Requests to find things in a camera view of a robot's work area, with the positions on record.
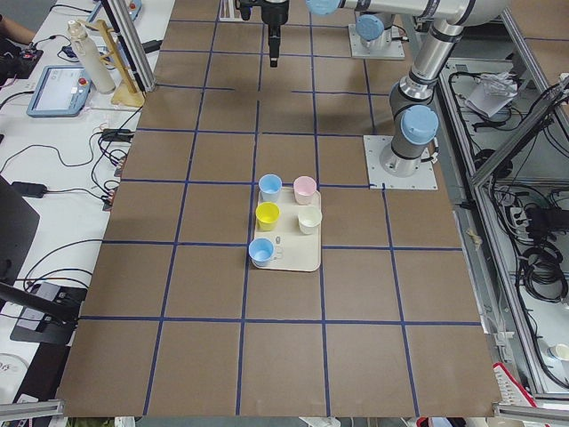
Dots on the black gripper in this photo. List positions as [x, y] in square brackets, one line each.
[275, 13]

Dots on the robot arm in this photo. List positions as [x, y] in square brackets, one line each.
[375, 29]
[416, 124]

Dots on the blue cup near pink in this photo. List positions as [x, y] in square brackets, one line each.
[270, 186]

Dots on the yellow cup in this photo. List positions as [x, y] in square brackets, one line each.
[267, 215]

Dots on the pale green cup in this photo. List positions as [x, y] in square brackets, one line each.
[309, 219]

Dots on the blue cup at tray end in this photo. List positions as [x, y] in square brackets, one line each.
[261, 251]

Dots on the wooden mug tree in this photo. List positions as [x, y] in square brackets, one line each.
[127, 92]

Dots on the beige water bottle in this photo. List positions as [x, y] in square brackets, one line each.
[89, 56]

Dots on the blue teach pendant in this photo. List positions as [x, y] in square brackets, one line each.
[62, 91]

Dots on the beige serving tray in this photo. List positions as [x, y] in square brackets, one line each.
[292, 249]

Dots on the crumpled white paper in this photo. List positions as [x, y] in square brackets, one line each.
[492, 93]

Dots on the black power adapter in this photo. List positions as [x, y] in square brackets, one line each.
[30, 189]

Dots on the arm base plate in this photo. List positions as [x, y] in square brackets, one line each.
[386, 47]
[388, 171]

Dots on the aluminium frame post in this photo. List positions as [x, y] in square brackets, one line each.
[128, 37]

